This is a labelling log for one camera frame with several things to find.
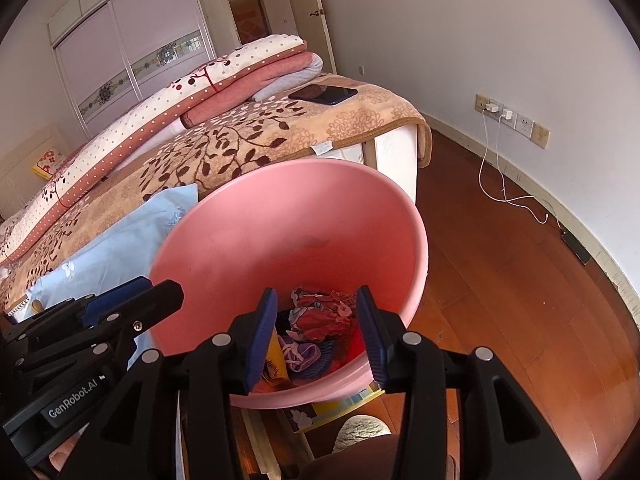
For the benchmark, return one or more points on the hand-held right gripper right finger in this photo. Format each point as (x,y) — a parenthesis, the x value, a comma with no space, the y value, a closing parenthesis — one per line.
(372,340)

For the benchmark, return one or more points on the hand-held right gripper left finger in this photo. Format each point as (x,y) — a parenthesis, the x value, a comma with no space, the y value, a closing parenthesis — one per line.
(262,340)

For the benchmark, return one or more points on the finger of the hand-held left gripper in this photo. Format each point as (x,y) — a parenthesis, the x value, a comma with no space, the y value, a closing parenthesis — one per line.
(155,302)
(115,300)

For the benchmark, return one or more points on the yellow snack wrapper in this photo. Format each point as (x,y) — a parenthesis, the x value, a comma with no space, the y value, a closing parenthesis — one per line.
(272,355)

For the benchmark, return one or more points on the purple wrapper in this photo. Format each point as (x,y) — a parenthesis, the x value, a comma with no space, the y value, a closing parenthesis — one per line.
(297,355)

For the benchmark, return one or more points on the blue foam fruit net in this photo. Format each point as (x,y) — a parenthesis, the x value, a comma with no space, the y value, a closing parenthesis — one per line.
(325,357)

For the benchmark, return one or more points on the printed wrapper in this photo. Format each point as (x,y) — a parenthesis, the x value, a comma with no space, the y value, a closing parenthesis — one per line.
(320,315)

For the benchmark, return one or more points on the pink plastic bucket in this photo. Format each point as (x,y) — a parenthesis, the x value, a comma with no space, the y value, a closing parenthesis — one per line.
(300,210)

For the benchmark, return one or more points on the light blue cloth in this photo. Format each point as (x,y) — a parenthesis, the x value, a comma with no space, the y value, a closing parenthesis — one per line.
(115,250)

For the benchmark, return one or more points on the colourful picture book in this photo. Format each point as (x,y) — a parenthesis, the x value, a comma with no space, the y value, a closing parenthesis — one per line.
(340,405)

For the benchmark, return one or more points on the walnut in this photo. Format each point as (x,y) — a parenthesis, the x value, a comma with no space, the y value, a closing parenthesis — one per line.
(38,306)

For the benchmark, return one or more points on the grey fuzzy slipper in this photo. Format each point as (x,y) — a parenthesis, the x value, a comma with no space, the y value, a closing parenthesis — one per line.
(360,432)

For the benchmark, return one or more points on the yellow flower pillow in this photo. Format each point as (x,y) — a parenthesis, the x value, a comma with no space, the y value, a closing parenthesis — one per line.
(50,162)

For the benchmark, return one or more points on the cream bed headboard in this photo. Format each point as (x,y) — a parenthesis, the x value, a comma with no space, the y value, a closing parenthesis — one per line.
(30,170)

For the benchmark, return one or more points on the white quilted mattress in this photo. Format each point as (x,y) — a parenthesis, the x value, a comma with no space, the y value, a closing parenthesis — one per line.
(395,165)

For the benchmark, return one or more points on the polka dot tree quilt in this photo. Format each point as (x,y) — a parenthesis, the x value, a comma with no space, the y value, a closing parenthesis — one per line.
(150,110)

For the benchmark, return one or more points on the bed with floral blanket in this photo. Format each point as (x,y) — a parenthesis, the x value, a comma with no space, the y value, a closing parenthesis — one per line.
(260,135)

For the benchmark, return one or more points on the black device on floor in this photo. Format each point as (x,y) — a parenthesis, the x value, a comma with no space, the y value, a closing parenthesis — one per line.
(575,247)

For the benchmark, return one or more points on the pink folded blanket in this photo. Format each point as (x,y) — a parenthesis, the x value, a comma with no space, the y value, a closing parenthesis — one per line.
(240,95)

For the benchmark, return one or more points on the dark smartphone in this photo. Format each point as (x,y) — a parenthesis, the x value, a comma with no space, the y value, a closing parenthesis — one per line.
(325,95)

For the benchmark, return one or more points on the white sliding door wardrobe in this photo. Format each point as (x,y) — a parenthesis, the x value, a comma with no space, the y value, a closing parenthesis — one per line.
(90,50)

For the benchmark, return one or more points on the white folded cloth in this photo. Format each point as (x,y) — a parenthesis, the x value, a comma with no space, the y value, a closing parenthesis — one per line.
(285,87)

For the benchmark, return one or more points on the white charger plug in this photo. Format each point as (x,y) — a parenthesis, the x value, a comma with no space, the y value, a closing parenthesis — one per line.
(492,108)
(507,115)

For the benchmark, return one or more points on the white room door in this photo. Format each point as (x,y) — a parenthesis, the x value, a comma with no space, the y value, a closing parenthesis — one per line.
(320,35)

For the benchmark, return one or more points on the wall socket row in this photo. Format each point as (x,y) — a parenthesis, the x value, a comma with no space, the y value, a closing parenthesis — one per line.
(540,135)

